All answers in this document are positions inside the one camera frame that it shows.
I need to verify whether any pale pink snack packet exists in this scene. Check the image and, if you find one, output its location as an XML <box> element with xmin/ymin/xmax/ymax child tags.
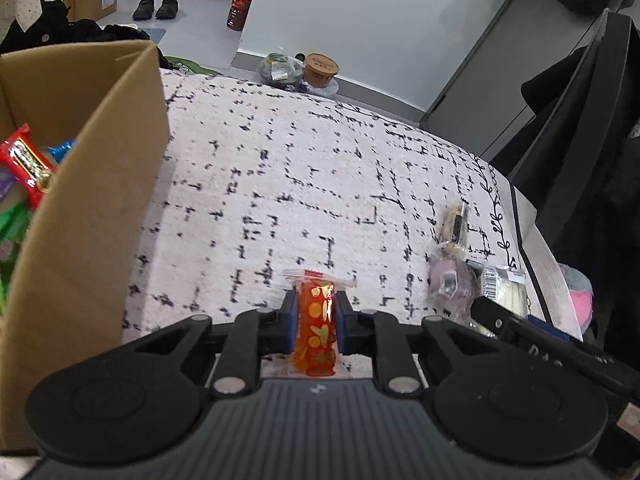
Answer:
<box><xmin>427</xmin><ymin>242</ymin><xmax>483</xmax><ymax>323</ymax></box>

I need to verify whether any black coat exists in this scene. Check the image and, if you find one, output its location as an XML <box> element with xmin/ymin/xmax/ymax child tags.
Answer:
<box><xmin>492</xmin><ymin>45</ymin><xmax>640</xmax><ymax>401</ymax></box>

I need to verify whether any white black-patterned blanket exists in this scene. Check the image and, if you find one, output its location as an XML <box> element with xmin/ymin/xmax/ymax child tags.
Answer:
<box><xmin>0</xmin><ymin>67</ymin><xmax>586</xmax><ymax>480</ymax></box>

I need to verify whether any brown cardboard box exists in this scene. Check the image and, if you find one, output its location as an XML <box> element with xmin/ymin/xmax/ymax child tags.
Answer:
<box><xmin>0</xmin><ymin>40</ymin><xmax>171</xmax><ymax>456</ymax></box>

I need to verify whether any orange snack packet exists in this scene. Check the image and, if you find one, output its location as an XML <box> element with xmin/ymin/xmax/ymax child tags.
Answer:
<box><xmin>282</xmin><ymin>269</ymin><xmax>358</xmax><ymax>377</ymax></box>

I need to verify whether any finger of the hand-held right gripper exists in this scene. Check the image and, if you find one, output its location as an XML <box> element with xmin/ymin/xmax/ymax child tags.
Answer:
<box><xmin>470</xmin><ymin>296</ymin><xmax>531</xmax><ymax>346</ymax></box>

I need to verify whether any brown instant noodle cup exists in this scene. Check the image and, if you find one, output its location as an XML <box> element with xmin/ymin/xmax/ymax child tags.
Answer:
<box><xmin>301</xmin><ymin>52</ymin><xmax>341</xmax><ymax>92</ymax></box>

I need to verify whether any clear packet of white bars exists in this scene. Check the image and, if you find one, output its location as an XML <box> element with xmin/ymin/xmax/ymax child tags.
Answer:
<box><xmin>467</xmin><ymin>265</ymin><xmax>531</xmax><ymax>336</ymax></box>

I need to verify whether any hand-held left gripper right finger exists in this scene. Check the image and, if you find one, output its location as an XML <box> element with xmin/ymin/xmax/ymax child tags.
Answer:
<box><xmin>336</xmin><ymin>290</ymin><xmax>506</xmax><ymax>396</ymax></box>

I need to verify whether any green floor mat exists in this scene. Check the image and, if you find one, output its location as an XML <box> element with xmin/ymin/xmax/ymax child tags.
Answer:
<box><xmin>160</xmin><ymin>55</ymin><xmax>221</xmax><ymax>77</ymax></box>

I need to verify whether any black flat panel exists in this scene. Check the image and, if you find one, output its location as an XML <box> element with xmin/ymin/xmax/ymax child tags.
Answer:
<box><xmin>507</xmin><ymin>9</ymin><xmax>640</xmax><ymax>241</ymax></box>

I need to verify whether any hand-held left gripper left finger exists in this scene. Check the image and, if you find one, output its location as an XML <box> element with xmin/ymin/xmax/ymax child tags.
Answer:
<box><xmin>120</xmin><ymin>290</ymin><xmax>301</xmax><ymax>398</ymax></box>

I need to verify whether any black garment pile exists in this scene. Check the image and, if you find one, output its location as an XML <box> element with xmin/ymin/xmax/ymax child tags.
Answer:
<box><xmin>0</xmin><ymin>0</ymin><xmax>151</xmax><ymax>56</ymax></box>

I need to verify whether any red snack bar packet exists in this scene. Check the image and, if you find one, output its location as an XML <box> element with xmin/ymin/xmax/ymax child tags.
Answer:
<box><xmin>0</xmin><ymin>124</ymin><xmax>60</xmax><ymax>210</ymax></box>

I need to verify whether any brown drink bottle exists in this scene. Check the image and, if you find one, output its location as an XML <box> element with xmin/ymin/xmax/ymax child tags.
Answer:
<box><xmin>226</xmin><ymin>0</ymin><xmax>256</xmax><ymax>33</ymax></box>

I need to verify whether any small dark stick packet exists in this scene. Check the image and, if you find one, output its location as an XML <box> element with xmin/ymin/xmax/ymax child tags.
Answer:
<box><xmin>439</xmin><ymin>201</ymin><xmax>471</xmax><ymax>251</ymax></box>

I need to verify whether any pink grey plush toy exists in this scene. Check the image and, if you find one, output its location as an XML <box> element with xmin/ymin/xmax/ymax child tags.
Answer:
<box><xmin>557</xmin><ymin>262</ymin><xmax>596</xmax><ymax>331</ymax></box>

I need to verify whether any clear glass jar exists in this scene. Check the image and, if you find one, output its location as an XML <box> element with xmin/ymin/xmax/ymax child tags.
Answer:
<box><xmin>257</xmin><ymin>50</ymin><xmax>303</xmax><ymax>86</ymax></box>

